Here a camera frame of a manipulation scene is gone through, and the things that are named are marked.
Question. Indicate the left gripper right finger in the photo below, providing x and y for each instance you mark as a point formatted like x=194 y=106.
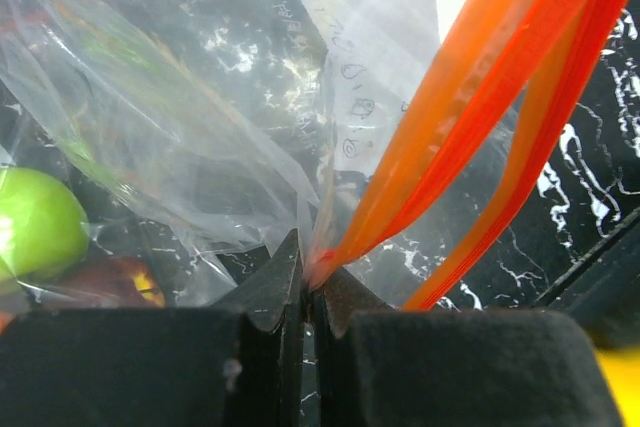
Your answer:
x=378 y=366

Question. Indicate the green lime fruit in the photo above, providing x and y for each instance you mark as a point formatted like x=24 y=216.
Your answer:
x=44 y=228

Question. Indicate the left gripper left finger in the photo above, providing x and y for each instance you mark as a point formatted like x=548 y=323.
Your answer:
x=236 y=362

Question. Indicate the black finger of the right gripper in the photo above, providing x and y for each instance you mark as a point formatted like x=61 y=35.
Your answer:
x=601 y=293

